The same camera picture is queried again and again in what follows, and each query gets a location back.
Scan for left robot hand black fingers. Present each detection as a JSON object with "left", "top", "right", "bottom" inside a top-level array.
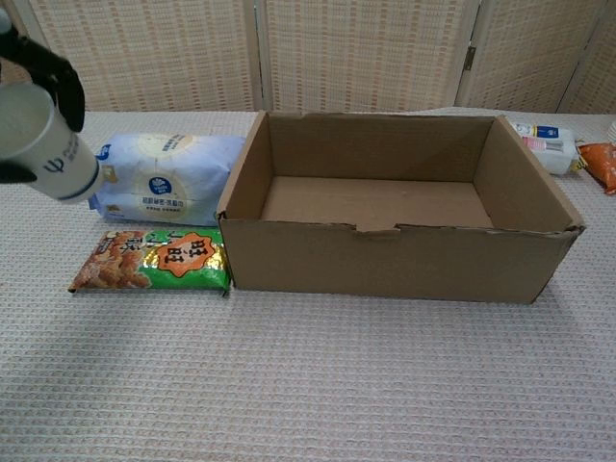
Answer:
[{"left": 0, "top": 7, "right": 87, "bottom": 185}]

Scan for white paper cup blue logo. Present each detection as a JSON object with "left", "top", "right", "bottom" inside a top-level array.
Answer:
[{"left": 0, "top": 84, "right": 105, "bottom": 203}]

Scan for blue white tissue pack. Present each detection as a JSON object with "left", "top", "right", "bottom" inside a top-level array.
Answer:
[{"left": 84, "top": 132, "right": 247, "bottom": 227}]

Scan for green orange snack packet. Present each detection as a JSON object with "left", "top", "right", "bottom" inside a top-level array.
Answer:
[{"left": 66, "top": 228, "right": 232, "bottom": 297}]

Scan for open brown cardboard box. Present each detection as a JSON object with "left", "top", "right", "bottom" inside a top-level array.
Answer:
[{"left": 216, "top": 110, "right": 587, "bottom": 305}]

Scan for woven folding screen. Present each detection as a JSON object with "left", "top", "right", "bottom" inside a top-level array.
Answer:
[{"left": 0, "top": 0, "right": 616, "bottom": 124}]

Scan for white woven tablecloth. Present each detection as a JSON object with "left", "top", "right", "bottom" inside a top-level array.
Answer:
[{"left": 0, "top": 109, "right": 616, "bottom": 462}]

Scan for white plastic food package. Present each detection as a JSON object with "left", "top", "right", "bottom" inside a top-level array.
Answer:
[{"left": 509, "top": 120, "right": 583, "bottom": 175}]

